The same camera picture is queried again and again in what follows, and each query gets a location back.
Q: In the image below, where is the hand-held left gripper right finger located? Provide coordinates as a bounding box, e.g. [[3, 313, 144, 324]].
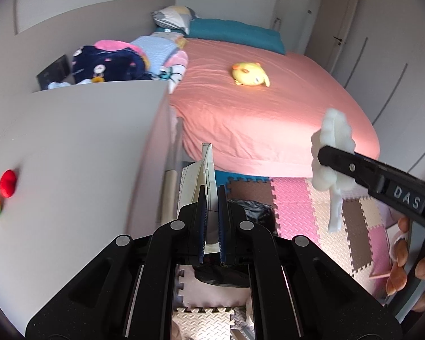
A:
[[217, 184, 399, 340]]

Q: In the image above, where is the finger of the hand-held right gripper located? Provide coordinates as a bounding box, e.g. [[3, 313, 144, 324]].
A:
[[318, 144, 382, 199]]

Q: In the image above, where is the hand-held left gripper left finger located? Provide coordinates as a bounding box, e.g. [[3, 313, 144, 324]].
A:
[[25, 184, 208, 340]]

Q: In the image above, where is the white fluffy cloth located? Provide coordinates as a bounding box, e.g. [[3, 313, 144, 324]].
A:
[[311, 108, 356, 233]]

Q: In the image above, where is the black trash bag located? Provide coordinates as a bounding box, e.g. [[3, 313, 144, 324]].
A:
[[193, 199, 279, 287]]

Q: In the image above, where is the white paper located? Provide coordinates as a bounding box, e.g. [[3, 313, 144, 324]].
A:
[[179, 143, 220, 256]]

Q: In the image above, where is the person's right hand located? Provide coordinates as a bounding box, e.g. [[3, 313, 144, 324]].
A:
[[386, 217, 425, 313]]

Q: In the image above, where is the bed with pink sheet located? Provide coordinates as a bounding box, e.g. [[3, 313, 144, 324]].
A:
[[168, 37, 381, 178]]

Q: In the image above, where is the white wardrobe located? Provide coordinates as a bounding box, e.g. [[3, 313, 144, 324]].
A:
[[331, 25, 425, 183]]

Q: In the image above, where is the yellow plush duck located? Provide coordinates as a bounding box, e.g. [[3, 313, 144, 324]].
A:
[[231, 62, 271, 87]]

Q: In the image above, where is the teal pillow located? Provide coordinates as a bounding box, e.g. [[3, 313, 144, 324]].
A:
[[186, 19, 287, 55]]

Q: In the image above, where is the light blue blanket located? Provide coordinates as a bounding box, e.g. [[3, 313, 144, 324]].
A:
[[131, 35, 179, 73]]

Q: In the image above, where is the navy cartoon print blanket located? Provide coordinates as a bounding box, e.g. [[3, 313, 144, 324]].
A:
[[72, 45, 153, 85]]

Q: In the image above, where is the red soft toy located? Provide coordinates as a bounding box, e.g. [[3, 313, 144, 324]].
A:
[[0, 170, 18, 198]]

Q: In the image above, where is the pink blanket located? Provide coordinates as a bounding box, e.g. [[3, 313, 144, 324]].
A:
[[93, 39, 133, 52]]

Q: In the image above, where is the patchwork patterned pillow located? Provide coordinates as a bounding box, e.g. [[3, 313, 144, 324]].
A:
[[152, 6, 199, 31]]

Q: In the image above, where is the white door with black handle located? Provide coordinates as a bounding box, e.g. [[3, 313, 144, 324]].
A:
[[306, 0, 362, 75]]

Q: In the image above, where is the black wall socket panel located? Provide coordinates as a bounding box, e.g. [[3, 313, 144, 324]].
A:
[[36, 55, 71, 91]]

